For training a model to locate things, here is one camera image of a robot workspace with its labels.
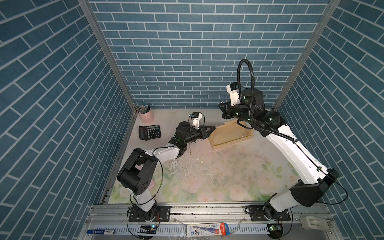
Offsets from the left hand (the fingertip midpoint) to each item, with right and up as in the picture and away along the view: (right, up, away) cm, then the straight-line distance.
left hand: (217, 130), depth 80 cm
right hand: (0, +12, -12) cm, 17 cm away
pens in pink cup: (-48, +13, +17) cm, 52 cm away
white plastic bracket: (+44, -44, -10) cm, 63 cm away
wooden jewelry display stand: (+12, -4, +27) cm, 30 cm away
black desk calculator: (-45, -3, +25) cm, 52 cm away
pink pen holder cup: (-47, +8, +26) cm, 54 cm away
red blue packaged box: (-6, -46, -11) cm, 48 cm away
